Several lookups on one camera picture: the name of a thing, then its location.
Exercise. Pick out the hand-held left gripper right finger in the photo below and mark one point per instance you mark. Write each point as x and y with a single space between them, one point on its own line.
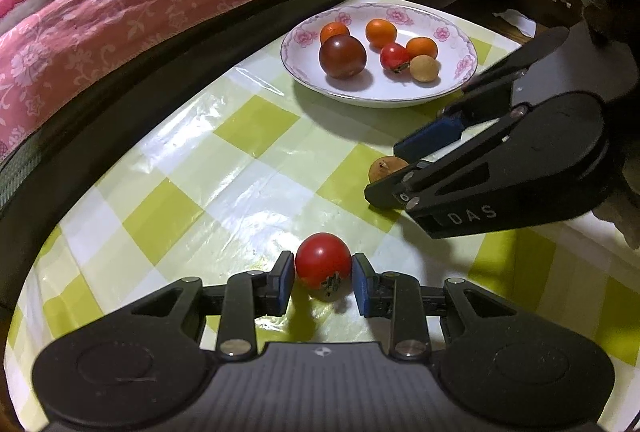
361 284

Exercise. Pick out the brown longan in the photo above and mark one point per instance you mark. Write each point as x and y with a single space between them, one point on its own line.
425 68
382 169

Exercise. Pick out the small orange mandarin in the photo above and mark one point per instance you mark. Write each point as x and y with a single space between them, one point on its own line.
421 48
334 30

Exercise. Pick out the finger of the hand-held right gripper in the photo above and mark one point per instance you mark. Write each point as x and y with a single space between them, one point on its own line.
430 134
387 190

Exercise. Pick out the large orange mandarin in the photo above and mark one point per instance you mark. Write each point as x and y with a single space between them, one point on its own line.
381 32

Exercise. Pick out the grey striped mattress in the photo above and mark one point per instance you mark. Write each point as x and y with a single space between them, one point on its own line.
10 172

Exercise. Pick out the large dark red tomato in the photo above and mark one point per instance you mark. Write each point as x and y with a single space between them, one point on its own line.
342 57

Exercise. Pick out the black bed frame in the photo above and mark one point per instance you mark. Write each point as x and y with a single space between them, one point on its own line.
125 112

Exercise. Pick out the small red tomato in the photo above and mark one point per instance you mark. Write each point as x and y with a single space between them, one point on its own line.
394 56
322 259

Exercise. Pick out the white paper scrap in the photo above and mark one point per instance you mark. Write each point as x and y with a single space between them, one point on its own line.
515 19

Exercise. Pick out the white floral-rim plate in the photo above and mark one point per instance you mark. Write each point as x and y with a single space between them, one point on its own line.
310 77

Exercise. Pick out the green checked tablecloth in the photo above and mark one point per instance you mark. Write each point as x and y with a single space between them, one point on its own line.
175 212

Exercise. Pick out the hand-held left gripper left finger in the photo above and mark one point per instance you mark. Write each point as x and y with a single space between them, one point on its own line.
287 282

